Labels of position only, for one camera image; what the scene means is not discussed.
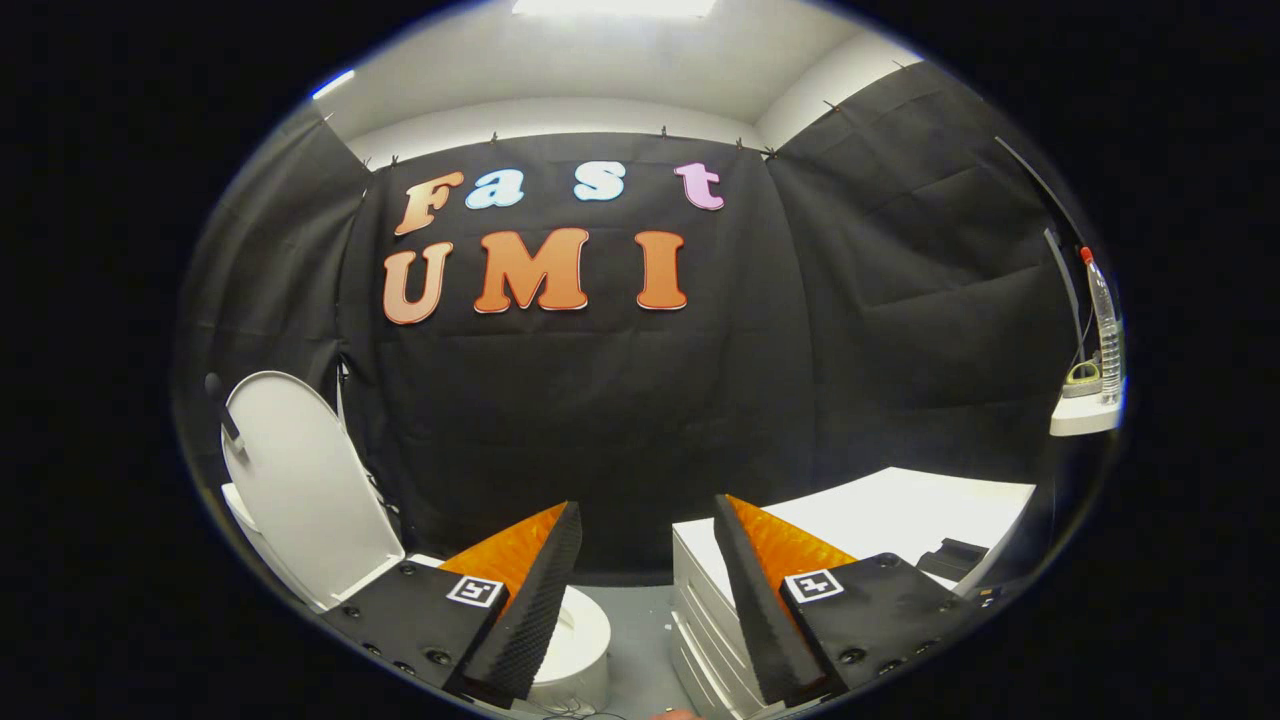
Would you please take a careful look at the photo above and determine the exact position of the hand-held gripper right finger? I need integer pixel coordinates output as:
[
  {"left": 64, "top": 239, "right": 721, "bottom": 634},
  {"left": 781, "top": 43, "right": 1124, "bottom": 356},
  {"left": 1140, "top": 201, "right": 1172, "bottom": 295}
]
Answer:
[{"left": 712, "top": 493, "right": 986, "bottom": 706}]

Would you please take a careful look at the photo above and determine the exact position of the ceiling light panel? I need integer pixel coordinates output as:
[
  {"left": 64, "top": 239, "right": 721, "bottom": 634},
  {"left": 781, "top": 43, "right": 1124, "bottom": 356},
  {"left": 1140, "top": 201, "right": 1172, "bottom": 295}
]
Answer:
[{"left": 512, "top": 0, "right": 719, "bottom": 16}]

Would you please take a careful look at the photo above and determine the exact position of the black backdrop cloth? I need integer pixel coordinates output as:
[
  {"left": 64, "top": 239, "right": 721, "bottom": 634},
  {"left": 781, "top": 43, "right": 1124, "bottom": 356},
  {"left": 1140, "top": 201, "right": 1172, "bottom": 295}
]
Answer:
[{"left": 172, "top": 60, "right": 1111, "bottom": 586}]

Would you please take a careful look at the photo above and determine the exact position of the white drawer cabinet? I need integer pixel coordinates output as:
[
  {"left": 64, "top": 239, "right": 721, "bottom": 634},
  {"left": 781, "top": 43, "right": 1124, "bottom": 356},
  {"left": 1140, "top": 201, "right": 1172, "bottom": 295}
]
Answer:
[{"left": 670, "top": 467, "right": 1036, "bottom": 719}]

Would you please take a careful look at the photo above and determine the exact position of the white toilet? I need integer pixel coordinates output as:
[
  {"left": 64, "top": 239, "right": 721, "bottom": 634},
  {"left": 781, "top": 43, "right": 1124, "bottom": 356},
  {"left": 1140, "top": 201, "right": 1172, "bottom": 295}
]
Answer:
[{"left": 220, "top": 483, "right": 613, "bottom": 713}]

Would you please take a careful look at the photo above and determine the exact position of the white shelf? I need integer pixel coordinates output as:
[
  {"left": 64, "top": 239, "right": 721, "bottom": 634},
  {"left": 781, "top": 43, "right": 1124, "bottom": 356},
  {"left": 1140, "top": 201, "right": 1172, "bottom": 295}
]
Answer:
[{"left": 1050, "top": 390, "right": 1126, "bottom": 438}]

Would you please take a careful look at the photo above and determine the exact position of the flat black object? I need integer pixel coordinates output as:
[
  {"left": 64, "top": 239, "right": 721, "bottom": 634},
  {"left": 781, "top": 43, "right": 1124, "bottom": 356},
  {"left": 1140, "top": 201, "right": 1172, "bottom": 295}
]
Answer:
[{"left": 915, "top": 538, "right": 991, "bottom": 583}]

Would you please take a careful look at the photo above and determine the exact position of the clear water bottle red cap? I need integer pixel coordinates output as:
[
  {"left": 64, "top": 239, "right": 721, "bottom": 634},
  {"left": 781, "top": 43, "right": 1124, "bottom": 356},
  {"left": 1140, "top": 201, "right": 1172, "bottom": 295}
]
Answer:
[{"left": 1080, "top": 247, "right": 1123, "bottom": 406}]

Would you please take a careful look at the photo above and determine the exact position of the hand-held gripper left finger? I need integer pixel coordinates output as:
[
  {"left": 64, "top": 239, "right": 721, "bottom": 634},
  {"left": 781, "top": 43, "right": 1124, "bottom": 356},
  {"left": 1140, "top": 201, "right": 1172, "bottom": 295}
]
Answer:
[{"left": 320, "top": 500, "right": 584, "bottom": 706}]

